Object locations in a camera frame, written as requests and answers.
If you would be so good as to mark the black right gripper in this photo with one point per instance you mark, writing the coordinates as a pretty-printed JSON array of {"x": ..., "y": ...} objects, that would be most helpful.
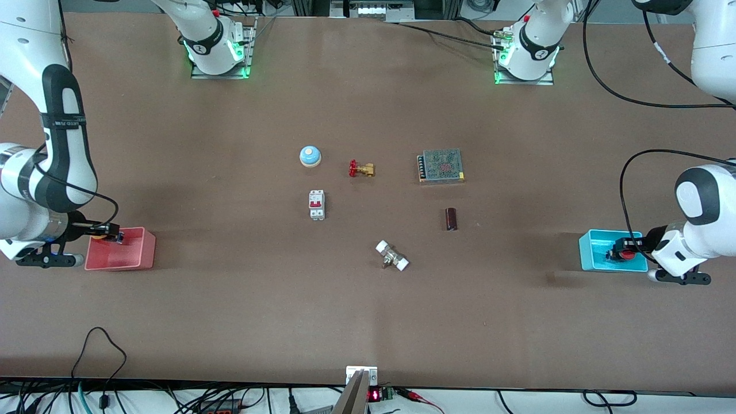
[{"x": 79, "y": 225}]

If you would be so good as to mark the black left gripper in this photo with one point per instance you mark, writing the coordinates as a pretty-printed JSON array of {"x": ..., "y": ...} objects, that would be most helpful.
[{"x": 652, "y": 237}]

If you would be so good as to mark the red push button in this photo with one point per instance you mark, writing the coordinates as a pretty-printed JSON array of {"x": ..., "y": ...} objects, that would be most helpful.
[{"x": 628, "y": 255}]

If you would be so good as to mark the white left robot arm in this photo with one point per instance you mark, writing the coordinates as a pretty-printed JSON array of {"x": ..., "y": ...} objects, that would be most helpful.
[{"x": 704, "y": 195}]

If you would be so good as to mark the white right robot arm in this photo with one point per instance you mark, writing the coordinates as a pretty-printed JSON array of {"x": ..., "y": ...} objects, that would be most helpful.
[{"x": 54, "y": 138}]

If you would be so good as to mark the pink plastic box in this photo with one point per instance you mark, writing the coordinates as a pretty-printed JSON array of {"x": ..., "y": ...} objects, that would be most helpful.
[{"x": 123, "y": 256}]

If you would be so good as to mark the cyan plastic box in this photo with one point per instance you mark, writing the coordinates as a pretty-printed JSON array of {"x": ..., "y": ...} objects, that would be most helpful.
[{"x": 592, "y": 253}]

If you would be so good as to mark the dark brown cylinder capacitor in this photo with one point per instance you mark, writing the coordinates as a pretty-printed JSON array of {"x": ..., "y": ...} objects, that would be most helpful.
[{"x": 451, "y": 219}]

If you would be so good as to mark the white circuit breaker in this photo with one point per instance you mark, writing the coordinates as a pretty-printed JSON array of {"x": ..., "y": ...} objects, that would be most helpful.
[{"x": 317, "y": 204}]

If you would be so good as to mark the metal mesh power supply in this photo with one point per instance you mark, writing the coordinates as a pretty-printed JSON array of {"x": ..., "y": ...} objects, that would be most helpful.
[{"x": 441, "y": 165}]

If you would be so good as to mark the blue service bell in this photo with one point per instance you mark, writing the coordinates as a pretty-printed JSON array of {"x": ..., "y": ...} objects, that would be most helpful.
[{"x": 310, "y": 155}]

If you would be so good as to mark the metal valve white ends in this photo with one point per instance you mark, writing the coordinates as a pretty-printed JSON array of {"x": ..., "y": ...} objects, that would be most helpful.
[{"x": 392, "y": 256}]

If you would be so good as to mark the red LED display module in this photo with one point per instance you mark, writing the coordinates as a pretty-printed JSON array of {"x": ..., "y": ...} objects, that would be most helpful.
[{"x": 376, "y": 394}]

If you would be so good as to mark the white lit device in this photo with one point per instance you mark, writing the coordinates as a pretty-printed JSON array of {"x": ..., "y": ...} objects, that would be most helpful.
[{"x": 374, "y": 10}]

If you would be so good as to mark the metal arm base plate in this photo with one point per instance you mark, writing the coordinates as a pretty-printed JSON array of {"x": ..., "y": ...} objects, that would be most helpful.
[
  {"x": 526, "y": 81},
  {"x": 248, "y": 52}
]

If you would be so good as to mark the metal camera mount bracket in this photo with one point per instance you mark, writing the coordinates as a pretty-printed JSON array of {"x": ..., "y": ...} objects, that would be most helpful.
[{"x": 359, "y": 391}]

